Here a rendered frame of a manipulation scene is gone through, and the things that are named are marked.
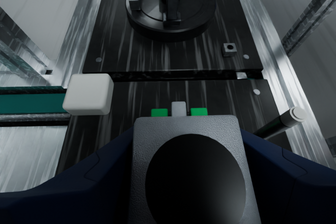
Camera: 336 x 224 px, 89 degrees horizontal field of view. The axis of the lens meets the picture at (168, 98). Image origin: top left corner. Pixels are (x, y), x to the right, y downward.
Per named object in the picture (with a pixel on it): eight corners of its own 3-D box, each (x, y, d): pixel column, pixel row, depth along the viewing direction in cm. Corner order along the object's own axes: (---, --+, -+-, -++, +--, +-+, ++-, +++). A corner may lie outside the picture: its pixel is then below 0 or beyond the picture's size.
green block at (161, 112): (168, 141, 16) (168, 124, 12) (155, 141, 16) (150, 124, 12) (168, 129, 17) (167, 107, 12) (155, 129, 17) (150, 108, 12)
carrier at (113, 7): (257, 77, 24) (332, -16, 13) (87, 81, 24) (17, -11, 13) (226, -19, 35) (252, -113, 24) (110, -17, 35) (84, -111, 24)
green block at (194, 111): (198, 140, 16) (209, 123, 12) (185, 141, 16) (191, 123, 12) (196, 128, 17) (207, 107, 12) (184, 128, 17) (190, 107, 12)
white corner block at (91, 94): (114, 120, 21) (103, 107, 18) (77, 121, 21) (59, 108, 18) (118, 88, 23) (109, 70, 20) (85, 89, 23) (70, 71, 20)
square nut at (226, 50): (234, 56, 23) (237, 51, 22) (223, 56, 23) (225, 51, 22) (232, 48, 24) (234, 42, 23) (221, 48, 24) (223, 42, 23)
